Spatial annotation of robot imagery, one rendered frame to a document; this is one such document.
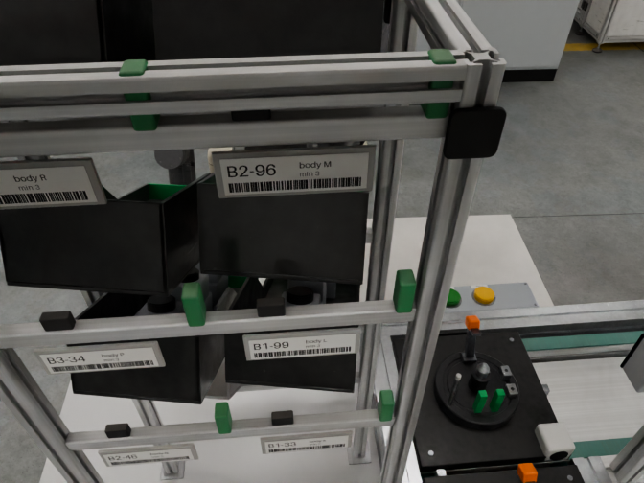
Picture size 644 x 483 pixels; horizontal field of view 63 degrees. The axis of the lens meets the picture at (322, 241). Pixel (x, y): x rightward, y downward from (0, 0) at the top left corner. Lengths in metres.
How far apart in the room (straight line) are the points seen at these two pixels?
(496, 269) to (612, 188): 2.06
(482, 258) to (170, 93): 1.14
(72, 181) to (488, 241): 1.19
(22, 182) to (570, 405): 0.95
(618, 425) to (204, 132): 0.94
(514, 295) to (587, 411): 0.25
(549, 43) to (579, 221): 1.58
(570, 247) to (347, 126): 2.58
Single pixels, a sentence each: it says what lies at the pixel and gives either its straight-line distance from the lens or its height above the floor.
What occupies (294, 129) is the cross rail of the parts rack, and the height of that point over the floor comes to 1.63.
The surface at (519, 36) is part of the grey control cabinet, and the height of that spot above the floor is 0.35.
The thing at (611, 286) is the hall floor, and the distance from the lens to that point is 2.72.
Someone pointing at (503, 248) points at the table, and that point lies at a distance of 1.39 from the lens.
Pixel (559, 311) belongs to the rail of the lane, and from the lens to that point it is 1.15.
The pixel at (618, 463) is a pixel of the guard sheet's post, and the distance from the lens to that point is 0.97.
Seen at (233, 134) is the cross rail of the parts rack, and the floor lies 1.63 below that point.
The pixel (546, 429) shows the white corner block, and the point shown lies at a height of 0.99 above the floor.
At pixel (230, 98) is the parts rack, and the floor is 1.65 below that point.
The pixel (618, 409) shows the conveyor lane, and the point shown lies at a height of 0.92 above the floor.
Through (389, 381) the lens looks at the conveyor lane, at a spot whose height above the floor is 0.96.
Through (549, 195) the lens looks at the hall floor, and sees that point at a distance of 3.12.
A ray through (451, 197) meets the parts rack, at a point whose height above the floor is 1.58.
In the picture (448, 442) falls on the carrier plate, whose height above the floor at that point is 0.97.
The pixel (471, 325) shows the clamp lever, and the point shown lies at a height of 1.07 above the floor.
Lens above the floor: 1.77
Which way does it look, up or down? 43 degrees down
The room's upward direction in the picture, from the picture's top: straight up
